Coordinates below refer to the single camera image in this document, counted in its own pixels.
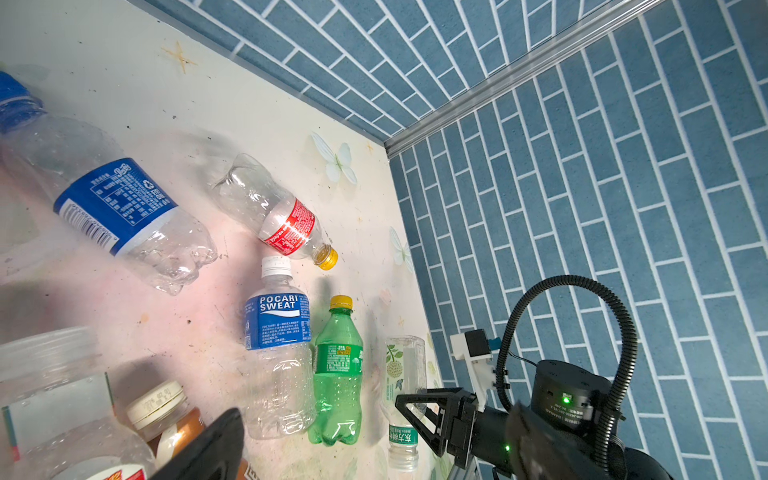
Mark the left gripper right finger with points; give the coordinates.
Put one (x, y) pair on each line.
(539, 451)

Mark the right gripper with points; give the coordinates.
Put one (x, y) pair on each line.
(449, 421)

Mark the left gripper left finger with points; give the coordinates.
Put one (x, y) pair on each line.
(193, 452)

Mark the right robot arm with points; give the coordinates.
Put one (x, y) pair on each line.
(567, 431)

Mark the brown tea bottle white cap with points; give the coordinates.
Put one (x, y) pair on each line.
(162, 407)

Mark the Pocari Sweat clear bottle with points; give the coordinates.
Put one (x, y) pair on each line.
(280, 398)

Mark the green soda bottle yellow cap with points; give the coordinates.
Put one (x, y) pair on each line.
(338, 378)

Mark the clear bottle red white label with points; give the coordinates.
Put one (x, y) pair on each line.
(58, 418)

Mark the clear bottle red label yellow cap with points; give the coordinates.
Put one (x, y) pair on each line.
(249, 194)

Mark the clear bottle blue label blue cap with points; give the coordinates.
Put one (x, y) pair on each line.
(102, 193)

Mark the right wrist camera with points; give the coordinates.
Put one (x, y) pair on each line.
(474, 349)

